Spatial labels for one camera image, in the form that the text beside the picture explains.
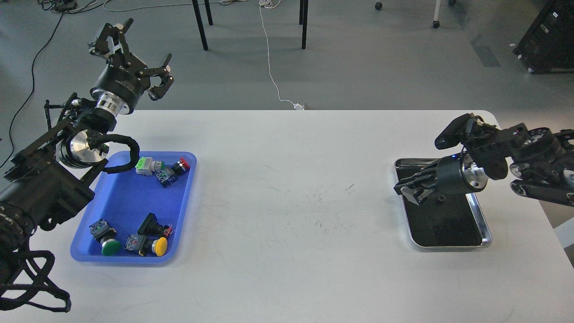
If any light green push button switch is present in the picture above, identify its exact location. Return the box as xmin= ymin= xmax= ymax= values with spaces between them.
xmin=135 ymin=157 xmax=165 ymax=176

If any green mushroom push button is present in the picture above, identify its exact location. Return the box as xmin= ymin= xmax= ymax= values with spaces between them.
xmin=89 ymin=219 xmax=122 ymax=256

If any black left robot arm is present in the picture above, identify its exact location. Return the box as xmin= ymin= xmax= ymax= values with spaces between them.
xmin=0 ymin=18 xmax=174 ymax=312

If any black equipment case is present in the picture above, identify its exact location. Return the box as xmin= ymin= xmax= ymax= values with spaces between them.
xmin=513 ymin=0 xmax=574 ymax=74

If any black table leg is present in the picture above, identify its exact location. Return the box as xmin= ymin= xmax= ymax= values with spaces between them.
xmin=192 ymin=0 xmax=213 ymax=51
xmin=299 ymin=0 xmax=309 ymax=50

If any black push button switch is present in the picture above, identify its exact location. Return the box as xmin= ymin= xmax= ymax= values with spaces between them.
xmin=137 ymin=213 xmax=174 ymax=239

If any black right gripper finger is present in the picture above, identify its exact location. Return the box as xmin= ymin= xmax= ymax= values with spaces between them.
xmin=400 ymin=183 xmax=442 ymax=206
xmin=394 ymin=163 xmax=438 ymax=195

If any white cable on floor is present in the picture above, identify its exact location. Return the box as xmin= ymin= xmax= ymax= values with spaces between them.
xmin=259 ymin=0 xmax=299 ymax=108

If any black table leg left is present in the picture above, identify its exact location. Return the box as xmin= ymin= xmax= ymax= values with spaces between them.
xmin=192 ymin=0 xmax=213 ymax=51

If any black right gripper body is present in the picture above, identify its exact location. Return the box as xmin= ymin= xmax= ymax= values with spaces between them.
xmin=436 ymin=155 xmax=489 ymax=194

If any black table leg right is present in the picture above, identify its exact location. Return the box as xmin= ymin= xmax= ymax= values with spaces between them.
xmin=299 ymin=0 xmax=309 ymax=50

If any yellow push button switch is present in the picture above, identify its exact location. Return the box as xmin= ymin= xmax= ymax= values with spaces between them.
xmin=124 ymin=234 xmax=168 ymax=256

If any blue plastic tray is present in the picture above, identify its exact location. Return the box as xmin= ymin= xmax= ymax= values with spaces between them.
xmin=70 ymin=151 xmax=197 ymax=264

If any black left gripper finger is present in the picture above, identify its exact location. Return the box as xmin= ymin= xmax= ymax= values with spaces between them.
xmin=135 ymin=53 xmax=174 ymax=101
xmin=88 ymin=18 xmax=134 ymax=68

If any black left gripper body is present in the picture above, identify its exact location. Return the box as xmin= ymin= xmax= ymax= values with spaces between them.
xmin=90 ymin=57 xmax=151 ymax=114

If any black cable on floor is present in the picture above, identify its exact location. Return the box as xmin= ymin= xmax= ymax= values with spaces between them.
xmin=0 ymin=0 xmax=78 ymax=170

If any silver metal tray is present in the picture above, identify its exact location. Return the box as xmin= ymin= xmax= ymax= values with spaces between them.
xmin=394 ymin=159 xmax=492 ymax=251

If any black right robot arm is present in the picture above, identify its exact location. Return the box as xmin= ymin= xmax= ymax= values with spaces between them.
xmin=394 ymin=113 xmax=574 ymax=206

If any red push button switch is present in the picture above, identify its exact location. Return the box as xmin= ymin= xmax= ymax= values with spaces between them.
xmin=154 ymin=157 xmax=191 ymax=188

